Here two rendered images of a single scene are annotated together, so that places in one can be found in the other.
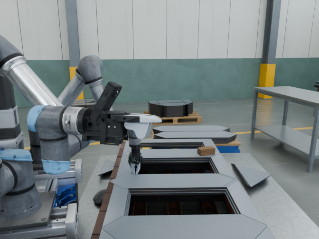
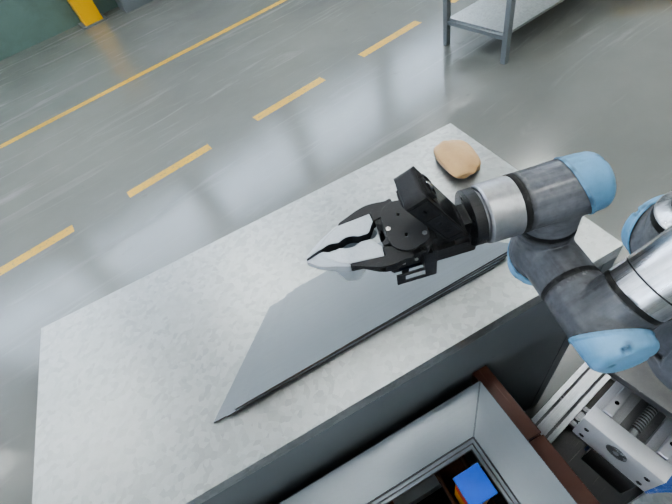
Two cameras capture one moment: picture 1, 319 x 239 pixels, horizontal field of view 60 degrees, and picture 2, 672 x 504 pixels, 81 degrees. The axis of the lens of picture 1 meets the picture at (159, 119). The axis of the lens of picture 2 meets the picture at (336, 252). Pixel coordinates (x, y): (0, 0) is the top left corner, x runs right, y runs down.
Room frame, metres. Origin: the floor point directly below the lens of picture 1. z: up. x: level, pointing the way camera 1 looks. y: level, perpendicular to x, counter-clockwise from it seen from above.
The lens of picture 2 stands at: (0.99, -0.03, 1.81)
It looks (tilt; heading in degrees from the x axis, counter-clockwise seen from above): 49 degrees down; 170
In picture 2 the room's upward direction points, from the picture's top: 19 degrees counter-clockwise
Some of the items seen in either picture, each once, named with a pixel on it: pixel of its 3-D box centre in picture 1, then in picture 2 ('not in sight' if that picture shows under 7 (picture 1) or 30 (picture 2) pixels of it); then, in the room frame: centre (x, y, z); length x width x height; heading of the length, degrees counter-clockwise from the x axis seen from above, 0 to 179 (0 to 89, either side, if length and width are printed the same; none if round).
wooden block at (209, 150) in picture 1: (206, 151); not in sight; (1.94, -0.35, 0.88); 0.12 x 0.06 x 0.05; 107
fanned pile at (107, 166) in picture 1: (110, 166); not in sight; (2.06, 0.40, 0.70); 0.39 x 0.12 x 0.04; 1
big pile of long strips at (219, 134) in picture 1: (193, 133); not in sight; (2.54, -0.33, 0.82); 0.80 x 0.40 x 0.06; 91
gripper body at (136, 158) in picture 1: (135, 153); not in sight; (1.58, 0.15, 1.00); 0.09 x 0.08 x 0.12; 2
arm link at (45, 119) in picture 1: (51, 120); (554, 193); (0.74, 0.30, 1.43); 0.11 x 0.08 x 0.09; 77
